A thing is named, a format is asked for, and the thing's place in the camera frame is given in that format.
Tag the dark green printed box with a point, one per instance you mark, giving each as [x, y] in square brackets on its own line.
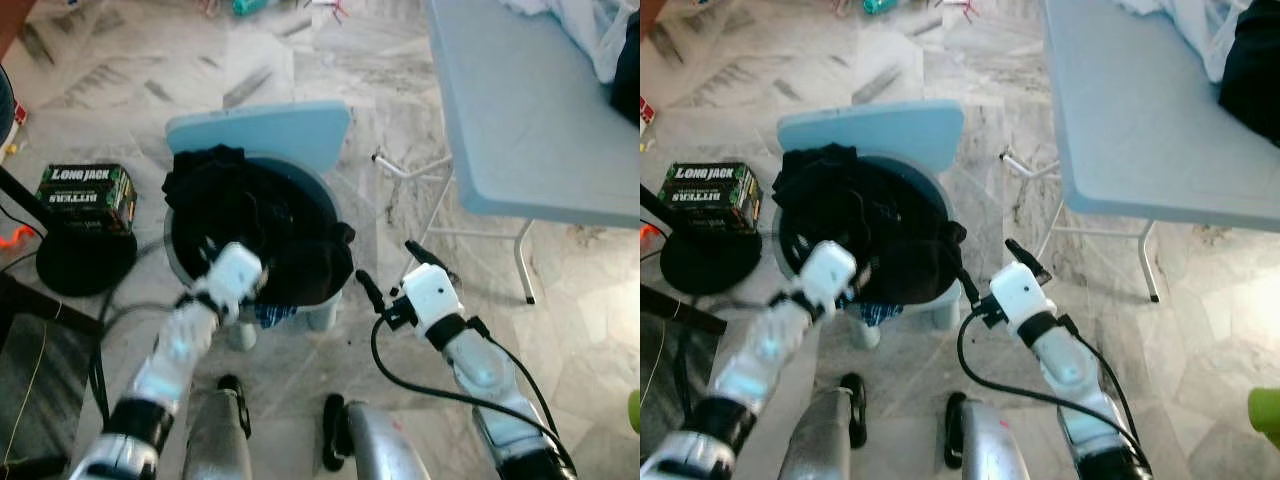
[705, 195]
[85, 195]

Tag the black standing fan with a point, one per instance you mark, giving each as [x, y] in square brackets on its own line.
[705, 262]
[85, 265]

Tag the silver right robot leg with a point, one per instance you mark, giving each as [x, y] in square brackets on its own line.
[380, 450]
[990, 450]

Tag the light blue chair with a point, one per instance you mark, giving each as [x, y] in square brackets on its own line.
[260, 130]
[870, 130]

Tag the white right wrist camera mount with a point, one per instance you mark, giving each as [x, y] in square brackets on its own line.
[435, 298]
[1020, 295]

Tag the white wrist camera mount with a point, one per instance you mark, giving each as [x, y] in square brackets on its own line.
[235, 272]
[435, 298]
[1020, 295]
[832, 272]

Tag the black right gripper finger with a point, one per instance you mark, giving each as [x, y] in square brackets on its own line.
[1026, 259]
[371, 291]
[428, 258]
[969, 287]

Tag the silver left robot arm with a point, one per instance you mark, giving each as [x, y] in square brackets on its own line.
[765, 345]
[175, 345]

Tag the blue plaid cloth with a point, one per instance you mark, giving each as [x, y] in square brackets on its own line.
[888, 312]
[275, 315]

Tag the silver robot leg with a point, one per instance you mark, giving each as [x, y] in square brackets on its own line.
[990, 450]
[218, 440]
[820, 440]
[380, 450]

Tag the grey laundry basket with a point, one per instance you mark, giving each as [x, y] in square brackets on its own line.
[788, 262]
[180, 262]

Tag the orange toy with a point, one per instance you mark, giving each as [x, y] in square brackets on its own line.
[15, 237]
[648, 232]

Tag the dark side table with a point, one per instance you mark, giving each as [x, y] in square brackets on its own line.
[40, 380]
[670, 370]

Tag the white cloth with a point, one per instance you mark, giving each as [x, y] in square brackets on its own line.
[1190, 30]
[580, 30]

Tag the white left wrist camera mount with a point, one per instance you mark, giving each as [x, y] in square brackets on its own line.
[832, 272]
[235, 272]

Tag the light blue folding table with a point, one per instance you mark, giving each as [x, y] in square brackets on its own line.
[530, 110]
[1150, 110]

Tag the silver left robot leg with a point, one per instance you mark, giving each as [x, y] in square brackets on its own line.
[218, 440]
[820, 440]

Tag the black garment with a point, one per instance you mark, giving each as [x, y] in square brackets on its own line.
[1255, 80]
[250, 220]
[870, 215]
[628, 70]

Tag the teal bottle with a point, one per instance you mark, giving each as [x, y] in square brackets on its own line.
[878, 5]
[250, 6]

